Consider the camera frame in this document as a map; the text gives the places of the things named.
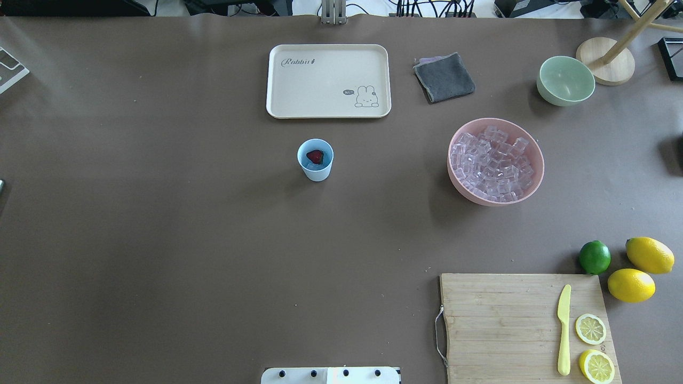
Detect light blue plastic cup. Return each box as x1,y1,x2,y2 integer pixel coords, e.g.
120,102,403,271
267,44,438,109
297,138,335,182

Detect pink bowl of ice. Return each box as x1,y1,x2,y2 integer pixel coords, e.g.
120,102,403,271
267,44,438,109
447,118,545,206

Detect yellow plastic knife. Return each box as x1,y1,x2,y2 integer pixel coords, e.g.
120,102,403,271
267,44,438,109
557,284,571,376

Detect yellow lemon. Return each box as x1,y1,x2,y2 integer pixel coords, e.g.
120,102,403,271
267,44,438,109
607,268,656,303
625,237,675,274

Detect yellow lemon near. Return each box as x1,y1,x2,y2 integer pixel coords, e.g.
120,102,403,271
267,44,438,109
607,268,656,303

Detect lemon half upper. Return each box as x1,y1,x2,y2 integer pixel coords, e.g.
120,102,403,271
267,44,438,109
574,313,607,346

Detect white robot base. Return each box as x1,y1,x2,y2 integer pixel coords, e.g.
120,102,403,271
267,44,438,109
260,365,402,383

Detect yellow lemon far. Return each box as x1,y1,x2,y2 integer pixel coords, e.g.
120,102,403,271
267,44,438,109
625,237,675,274

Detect red strawberry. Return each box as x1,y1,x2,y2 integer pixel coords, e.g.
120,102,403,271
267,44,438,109
306,150,325,165

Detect lemon half lower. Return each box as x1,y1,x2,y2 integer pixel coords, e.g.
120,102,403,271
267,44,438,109
578,349,616,383

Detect green lime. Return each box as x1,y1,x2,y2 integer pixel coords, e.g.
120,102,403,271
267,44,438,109
578,240,611,275

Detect green ceramic bowl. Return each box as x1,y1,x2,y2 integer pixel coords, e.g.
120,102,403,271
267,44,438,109
536,56,595,107

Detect grey folded cloth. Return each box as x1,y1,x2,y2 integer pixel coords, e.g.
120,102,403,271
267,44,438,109
413,52,476,103

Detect lemon half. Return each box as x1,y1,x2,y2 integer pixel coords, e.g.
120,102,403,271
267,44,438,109
574,313,607,346
578,349,616,383

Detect wooden cutting board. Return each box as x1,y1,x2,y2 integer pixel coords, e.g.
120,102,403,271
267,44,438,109
439,273,609,383

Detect cream rabbit serving tray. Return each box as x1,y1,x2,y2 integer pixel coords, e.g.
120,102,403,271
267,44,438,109
266,44,391,119

